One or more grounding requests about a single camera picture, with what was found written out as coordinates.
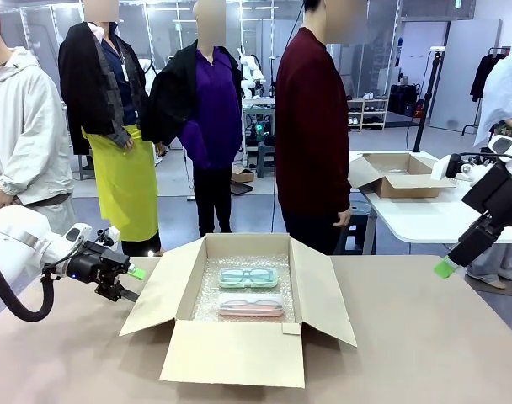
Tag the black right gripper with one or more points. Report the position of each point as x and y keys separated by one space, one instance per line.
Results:
x=498 y=191

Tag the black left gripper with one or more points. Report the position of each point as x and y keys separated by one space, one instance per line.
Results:
x=92 y=265

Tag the mint green glasses case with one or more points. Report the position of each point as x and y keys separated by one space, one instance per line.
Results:
x=247 y=278

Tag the pink glasses case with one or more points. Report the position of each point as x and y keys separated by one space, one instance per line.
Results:
x=252 y=305

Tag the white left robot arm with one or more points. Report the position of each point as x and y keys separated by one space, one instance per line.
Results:
x=16 y=244

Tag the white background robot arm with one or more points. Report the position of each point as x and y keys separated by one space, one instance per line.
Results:
x=249 y=71

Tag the open cardboard shipping box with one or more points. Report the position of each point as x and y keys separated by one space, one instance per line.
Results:
x=235 y=353

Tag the maroon person's left hand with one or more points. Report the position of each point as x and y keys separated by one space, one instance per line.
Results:
x=343 y=216

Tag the white side table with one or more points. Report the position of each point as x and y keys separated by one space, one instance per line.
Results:
x=407 y=214

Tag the clear bubble wrap sheet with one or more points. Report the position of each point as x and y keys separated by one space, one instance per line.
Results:
x=205 y=294

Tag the open cardboard box with flaps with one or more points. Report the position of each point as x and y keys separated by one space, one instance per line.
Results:
x=407 y=189

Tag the mannequin with yellow apron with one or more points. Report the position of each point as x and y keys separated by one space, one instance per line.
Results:
x=121 y=181

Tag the black plastic stool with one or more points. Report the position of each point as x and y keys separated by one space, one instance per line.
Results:
x=353 y=235

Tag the black floor tray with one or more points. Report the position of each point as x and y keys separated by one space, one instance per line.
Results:
x=240 y=189

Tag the black tripod stand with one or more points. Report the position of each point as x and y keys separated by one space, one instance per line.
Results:
x=424 y=105

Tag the small cardboard floor box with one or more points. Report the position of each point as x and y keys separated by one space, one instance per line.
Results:
x=242 y=174

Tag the person in pale blue top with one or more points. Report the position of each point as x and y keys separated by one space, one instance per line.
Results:
x=504 y=92

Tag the black suitcase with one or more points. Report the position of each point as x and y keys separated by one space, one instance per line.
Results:
x=405 y=99

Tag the wooden shoe shelf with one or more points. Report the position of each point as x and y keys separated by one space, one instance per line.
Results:
x=367 y=113

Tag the clothes rack with black garments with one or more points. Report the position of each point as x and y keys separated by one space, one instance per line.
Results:
x=485 y=76

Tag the grey step stool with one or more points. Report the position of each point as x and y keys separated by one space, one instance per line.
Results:
x=265 y=160

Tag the mannequin with purple shirt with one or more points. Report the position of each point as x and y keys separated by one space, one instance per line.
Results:
x=209 y=118

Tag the person in maroon sweater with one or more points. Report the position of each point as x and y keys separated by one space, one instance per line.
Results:
x=310 y=126

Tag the background workbench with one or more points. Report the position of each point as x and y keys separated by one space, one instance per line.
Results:
x=256 y=126

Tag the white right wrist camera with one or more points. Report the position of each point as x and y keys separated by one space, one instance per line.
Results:
x=443 y=166

